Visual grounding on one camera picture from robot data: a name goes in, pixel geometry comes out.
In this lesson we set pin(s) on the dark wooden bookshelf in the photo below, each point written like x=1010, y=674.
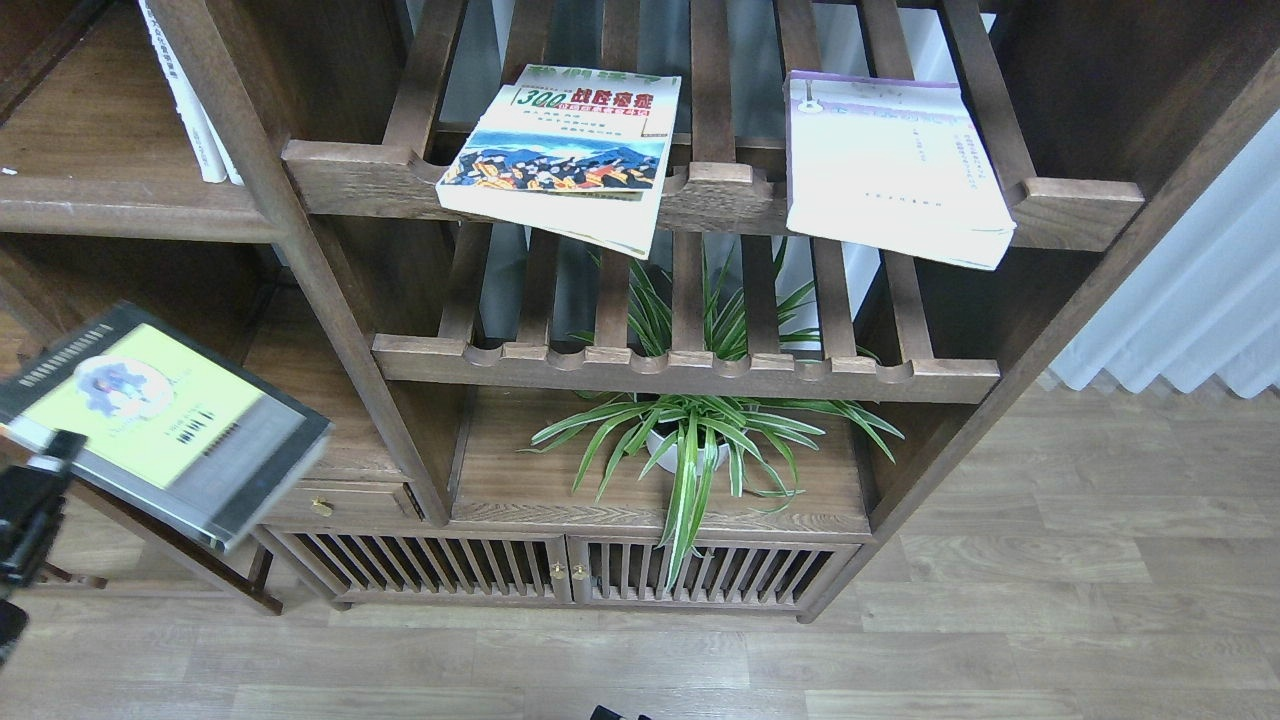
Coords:
x=335, y=269

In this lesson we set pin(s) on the brass drawer knob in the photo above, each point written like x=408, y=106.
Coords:
x=322, y=507

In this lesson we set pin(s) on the white purple-edged book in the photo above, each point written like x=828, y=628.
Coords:
x=895, y=164

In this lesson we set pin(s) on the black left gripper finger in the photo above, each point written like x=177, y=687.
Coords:
x=32, y=503

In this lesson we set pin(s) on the white plant pot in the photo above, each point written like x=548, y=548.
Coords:
x=663, y=445

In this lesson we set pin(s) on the colourful cover paperback book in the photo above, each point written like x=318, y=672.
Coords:
x=577, y=151

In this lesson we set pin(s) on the green spider plant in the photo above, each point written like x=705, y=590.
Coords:
x=703, y=420

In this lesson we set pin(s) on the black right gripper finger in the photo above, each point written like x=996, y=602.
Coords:
x=601, y=712

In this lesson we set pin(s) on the black and green book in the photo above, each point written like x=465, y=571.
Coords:
x=172, y=428

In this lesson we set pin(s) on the white upright book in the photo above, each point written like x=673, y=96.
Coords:
x=211, y=155

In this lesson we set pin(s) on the white curtain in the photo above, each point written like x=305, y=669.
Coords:
x=1205, y=303

